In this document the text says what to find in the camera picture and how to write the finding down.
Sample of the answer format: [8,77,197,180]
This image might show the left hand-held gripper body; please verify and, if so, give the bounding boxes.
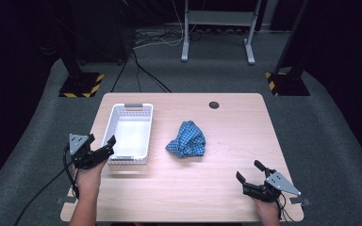
[68,133,115,170]

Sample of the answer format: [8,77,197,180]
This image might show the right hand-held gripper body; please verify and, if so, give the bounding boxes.
[241,170,303,203]

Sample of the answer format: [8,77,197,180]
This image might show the white plastic basket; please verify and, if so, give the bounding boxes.
[101,103,155,166]

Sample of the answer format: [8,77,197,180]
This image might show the blue checkered cloth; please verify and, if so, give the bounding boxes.
[165,120,207,158]

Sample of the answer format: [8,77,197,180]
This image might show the person's right hand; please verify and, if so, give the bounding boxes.
[253,198,281,222]

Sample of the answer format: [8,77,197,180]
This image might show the person's left hand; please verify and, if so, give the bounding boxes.
[73,159,108,200]

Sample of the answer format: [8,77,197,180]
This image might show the grey tape tab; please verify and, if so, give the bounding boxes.
[288,197,312,207]
[55,196,78,205]

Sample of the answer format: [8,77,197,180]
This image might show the black stand with striped base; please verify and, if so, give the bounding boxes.
[55,31,106,99]
[265,0,312,97]

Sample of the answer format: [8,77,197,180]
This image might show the black cabinet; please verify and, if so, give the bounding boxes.
[72,0,136,66]

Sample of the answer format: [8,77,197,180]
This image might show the right hand-held gripper cable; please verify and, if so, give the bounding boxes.
[276,192,297,223]

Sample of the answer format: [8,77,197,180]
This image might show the hand-held gripper cable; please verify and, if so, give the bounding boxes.
[276,192,297,223]
[62,141,81,200]

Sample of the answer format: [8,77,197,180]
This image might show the left hand-held gripper cable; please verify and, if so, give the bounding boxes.
[62,141,81,200]

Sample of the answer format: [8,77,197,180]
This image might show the long black floor cable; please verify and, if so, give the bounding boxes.
[13,165,70,226]

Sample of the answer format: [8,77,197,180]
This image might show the bundle of floor cables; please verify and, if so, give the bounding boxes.
[133,26,204,50]

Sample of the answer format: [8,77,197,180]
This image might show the grey metal table frame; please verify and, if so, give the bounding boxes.
[180,0,263,66]

